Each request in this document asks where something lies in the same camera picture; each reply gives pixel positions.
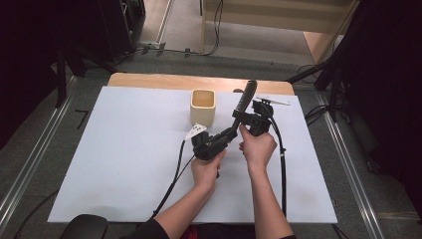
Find beige square cup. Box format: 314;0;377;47
189;89;217;128

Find person's left hand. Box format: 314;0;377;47
189;148;229;193

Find person's black clothing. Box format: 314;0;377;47
118;218;298;239

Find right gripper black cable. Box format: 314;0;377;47
263;103;289;218

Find red cloth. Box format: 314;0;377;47
183;224;201;239

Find black metal stand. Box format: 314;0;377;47
287;49;346;123
54;43;117;109

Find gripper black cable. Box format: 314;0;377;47
150;138;197;220
263;103;289;218

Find black comb with handle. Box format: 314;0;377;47
229;79;259;133

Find black floor cable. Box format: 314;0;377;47
13;188;61;239

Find black floor cables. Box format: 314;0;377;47
304;104;331;126

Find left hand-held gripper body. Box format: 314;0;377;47
184;122;224;162

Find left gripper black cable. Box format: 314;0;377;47
150;138;197;220

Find black hanging cable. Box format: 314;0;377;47
198;0;225;57

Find person's right hand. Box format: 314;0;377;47
238;123;279;173

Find black rounded object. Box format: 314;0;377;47
59;213;109;239

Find metal floor rail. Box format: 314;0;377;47
0;76;79;233
154;0;175;45
315;91;386;239

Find white board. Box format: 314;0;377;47
47;86;338;224

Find wooden table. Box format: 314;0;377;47
107;72;296;97

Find black cabinet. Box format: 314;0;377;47
99;0;147;63

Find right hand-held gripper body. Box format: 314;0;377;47
247;95;292;137

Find beige wooden furniture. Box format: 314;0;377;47
199;0;361;66

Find dark curtain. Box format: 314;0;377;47
331;0;422;223
0;0;110;150

